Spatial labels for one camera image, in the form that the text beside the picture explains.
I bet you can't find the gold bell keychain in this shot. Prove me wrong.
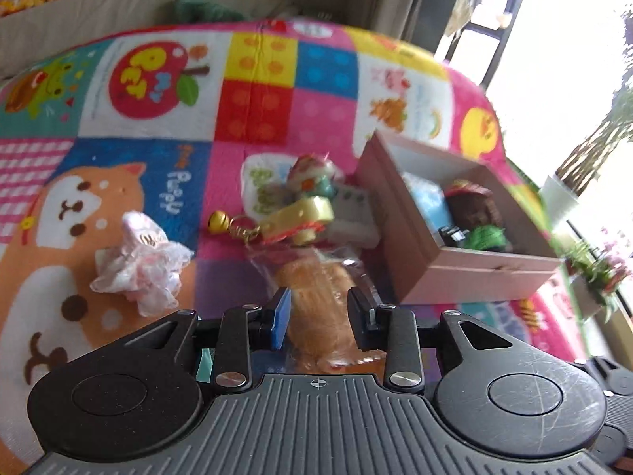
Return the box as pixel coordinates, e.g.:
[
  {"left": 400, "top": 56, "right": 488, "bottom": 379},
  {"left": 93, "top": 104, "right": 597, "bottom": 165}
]
[{"left": 207, "top": 210, "right": 263, "bottom": 245}]

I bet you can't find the bread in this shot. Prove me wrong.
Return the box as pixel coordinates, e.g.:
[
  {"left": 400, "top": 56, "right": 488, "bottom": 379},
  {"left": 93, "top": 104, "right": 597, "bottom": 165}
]
[{"left": 247, "top": 247, "right": 391, "bottom": 372}]

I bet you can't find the pink cardboard box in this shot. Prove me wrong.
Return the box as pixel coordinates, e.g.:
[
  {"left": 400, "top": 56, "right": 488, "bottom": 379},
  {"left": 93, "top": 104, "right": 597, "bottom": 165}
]
[{"left": 355, "top": 131, "right": 565, "bottom": 305}]

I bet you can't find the black clip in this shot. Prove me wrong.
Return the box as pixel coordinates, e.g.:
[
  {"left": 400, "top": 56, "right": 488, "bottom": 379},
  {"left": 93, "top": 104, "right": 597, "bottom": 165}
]
[{"left": 439, "top": 225, "right": 470, "bottom": 249}]

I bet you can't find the hanging yellow cloth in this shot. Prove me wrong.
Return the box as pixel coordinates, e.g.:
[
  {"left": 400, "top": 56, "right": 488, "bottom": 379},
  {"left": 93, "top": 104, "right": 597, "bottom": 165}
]
[{"left": 444, "top": 0, "right": 515, "bottom": 36}]

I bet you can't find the green cloth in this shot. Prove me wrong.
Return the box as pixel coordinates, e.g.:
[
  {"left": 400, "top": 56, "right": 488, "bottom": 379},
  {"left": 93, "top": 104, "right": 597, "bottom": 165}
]
[{"left": 173, "top": 0, "right": 254, "bottom": 23}]

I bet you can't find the flowering plant in white pot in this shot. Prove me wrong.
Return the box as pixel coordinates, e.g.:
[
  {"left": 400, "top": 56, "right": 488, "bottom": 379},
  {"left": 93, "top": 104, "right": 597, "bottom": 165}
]
[{"left": 563, "top": 228, "right": 633, "bottom": 323}]

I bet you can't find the colourful printed blanket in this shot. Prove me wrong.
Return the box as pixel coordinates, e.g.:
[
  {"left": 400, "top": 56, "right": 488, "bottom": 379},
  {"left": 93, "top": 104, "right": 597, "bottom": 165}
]
[{"left": 0, "top": 17, "right": 594, "bottom": 475}]

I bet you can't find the potted tree in white pot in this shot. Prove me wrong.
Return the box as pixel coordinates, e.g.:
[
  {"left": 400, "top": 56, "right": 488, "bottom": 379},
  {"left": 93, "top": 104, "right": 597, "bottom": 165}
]
[{"left": 540, "top": 84, "right": 633, "bottom": 228}]

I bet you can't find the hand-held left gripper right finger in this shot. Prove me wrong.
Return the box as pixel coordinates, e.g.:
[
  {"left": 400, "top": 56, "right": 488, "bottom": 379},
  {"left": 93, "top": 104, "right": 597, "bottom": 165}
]
[{"left": 347, "top": 287, "right": 515, "bottom": 391}]

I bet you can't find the white lace scrunchie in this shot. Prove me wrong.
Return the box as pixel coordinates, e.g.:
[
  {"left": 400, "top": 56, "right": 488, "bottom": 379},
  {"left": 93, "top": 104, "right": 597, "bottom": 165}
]
[{"left": 90, "top": 211, "right": 195, "bottom": 318}]

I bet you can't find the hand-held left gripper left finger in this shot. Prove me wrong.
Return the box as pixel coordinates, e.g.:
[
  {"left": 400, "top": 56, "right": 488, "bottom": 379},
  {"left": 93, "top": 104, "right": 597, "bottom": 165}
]
[{"left": 116, "top": 287, "right": 292, "bottom": 391}]

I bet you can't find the pink round toy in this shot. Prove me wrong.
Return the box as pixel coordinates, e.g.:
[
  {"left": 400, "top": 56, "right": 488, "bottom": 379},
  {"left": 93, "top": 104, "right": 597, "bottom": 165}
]
[{"left": 288, "top": 155, "right": 342, "bottom": 191}]

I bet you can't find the white packet with green print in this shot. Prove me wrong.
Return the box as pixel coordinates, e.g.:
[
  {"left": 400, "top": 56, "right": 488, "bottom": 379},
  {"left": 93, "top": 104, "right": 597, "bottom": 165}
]
[{"left": 241, "top": 153, "right": 298, "bottom": 219}]

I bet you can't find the blue packet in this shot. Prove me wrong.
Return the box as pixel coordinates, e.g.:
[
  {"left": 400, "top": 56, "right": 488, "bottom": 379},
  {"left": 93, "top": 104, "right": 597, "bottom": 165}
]
[{"left": 402, "top": 172, "right": 456, "bottom": 231}]

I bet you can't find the yellow keychain with bell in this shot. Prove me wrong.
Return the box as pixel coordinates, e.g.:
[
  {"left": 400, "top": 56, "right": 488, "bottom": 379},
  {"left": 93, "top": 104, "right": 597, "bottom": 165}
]
[{"left": 260, "top": 195, "right": 333, "bottom": 247}]

